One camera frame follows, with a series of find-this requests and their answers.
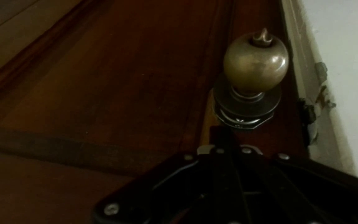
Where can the white door frame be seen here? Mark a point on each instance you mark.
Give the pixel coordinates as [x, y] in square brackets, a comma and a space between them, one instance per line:
[353, 82]

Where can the dark door latch plate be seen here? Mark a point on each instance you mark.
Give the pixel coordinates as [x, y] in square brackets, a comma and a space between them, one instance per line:
[308, 120]

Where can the brown wooden door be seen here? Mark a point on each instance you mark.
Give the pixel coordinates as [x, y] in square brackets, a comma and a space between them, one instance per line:
[104, 82]

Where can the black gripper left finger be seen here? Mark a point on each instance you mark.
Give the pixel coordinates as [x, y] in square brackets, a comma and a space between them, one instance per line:
[191, 187]

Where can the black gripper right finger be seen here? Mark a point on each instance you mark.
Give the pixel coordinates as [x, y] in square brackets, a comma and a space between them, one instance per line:
[298, 191]

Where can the metal strike plate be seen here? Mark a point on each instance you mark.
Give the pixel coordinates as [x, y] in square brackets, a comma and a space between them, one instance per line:
[322, 70]

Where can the brass door knob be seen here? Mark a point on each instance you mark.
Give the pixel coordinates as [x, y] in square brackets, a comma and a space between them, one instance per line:
[255, 62]

